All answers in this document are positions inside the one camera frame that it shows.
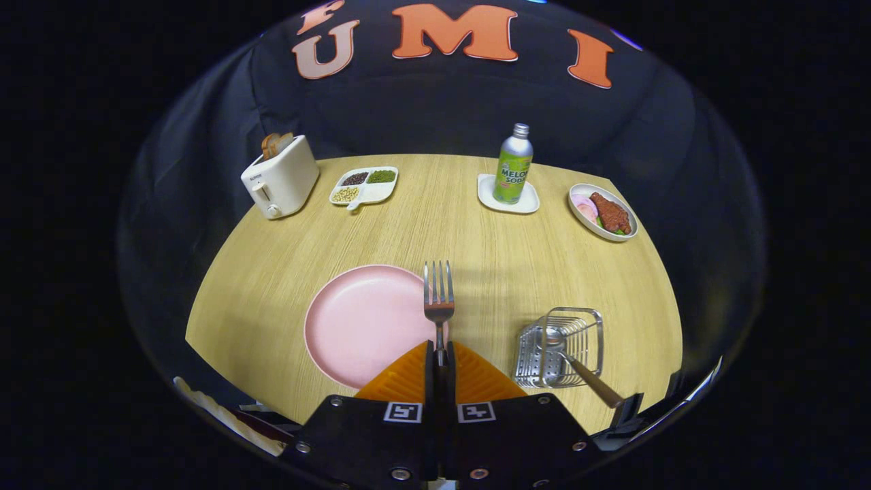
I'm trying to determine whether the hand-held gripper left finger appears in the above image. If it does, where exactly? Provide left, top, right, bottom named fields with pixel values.
left=282, top=340, right=439, bottom=488

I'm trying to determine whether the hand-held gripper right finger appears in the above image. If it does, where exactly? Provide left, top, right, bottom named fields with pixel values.
left=444, top=340, right=603, bottom=488

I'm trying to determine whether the fork with wooden handle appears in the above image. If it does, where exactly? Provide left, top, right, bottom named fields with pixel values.
left=423, top=260, right=455, bottom=368

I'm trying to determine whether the spoon with wooden handle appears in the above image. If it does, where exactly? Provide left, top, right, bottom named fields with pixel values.
left=543, top=329, right=625, bottom=409

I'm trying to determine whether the pink round plate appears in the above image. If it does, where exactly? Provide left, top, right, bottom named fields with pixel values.
left=303, top=264, right=450, bottom=390

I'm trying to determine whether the white square coaster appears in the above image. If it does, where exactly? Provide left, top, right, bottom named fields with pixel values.
left=477, top=174, right=540, bottom=214

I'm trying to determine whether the white divided dish with beans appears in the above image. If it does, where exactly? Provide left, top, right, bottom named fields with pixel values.
left=329, top=166, right=399, bottom=212

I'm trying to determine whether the white oval plate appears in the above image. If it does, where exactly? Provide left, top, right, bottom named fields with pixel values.
left=568, top=183, right=639, bottom=242

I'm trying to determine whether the white cloth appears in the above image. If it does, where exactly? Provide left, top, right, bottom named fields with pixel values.
left=174, top=376, right=286, bottom=457

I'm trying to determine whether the green soda bottle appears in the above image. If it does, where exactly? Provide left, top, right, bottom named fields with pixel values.
left=493, top=123, right=534, bottom=205

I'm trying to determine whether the red-brown meat piece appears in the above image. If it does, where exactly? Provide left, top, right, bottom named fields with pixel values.
left=589, top=192, right=631, bottom=233

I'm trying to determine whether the white toaster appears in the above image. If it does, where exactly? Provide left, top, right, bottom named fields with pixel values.
left=240, top=135, right=321, bottom=220

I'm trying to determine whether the black backdrop cloth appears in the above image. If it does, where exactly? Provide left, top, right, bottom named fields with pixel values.
left=116, top=0, right=770, bottom=409

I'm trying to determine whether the metal wire basket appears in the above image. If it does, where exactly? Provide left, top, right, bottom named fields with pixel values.
left=513, top=307, right=605, bottom=389

